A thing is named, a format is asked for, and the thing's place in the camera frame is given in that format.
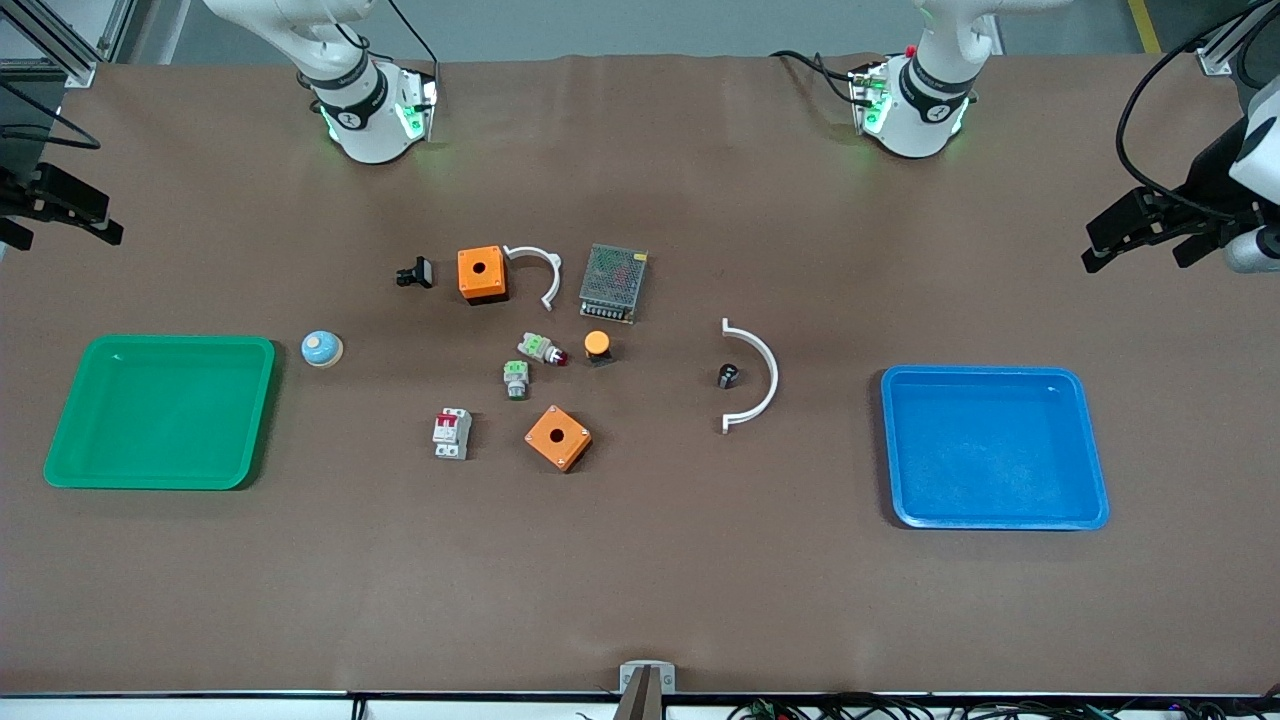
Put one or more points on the orange button box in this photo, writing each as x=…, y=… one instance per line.
x=482, y=275
x=558, y=438

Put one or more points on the brown pole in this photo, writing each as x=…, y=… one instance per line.
x=640, y=700

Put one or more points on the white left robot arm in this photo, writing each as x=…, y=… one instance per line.
x=925, y=120

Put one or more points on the green plastic tray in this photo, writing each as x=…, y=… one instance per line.
x=160, y=412

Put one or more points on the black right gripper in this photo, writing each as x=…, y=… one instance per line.
x=17, y=192

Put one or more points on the orange mushroom button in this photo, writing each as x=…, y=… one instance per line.
x=598, y=346

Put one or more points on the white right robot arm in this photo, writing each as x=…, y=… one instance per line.
x=360, y=130

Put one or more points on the metal mesh power supply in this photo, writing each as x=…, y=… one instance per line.
x=613, y=283

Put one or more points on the grey metal bracket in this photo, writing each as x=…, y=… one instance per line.
x=668, y=678

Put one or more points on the blue plastic tray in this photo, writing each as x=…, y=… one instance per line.
x=995, y=450

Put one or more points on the blue round knob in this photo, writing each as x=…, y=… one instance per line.
x=322, y=349

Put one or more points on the small black switch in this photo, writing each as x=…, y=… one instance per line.
x=418, y=272

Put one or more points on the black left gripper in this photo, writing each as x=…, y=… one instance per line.
x=1211, y=172

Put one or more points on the red indicator lamp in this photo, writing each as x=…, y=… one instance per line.
x=540, y=348

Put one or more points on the aluminium frame profile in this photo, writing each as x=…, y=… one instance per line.
x=1225, y=45
x=60, y=45

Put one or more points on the white red circuit breaker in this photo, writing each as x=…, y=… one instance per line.
x=452, y=434

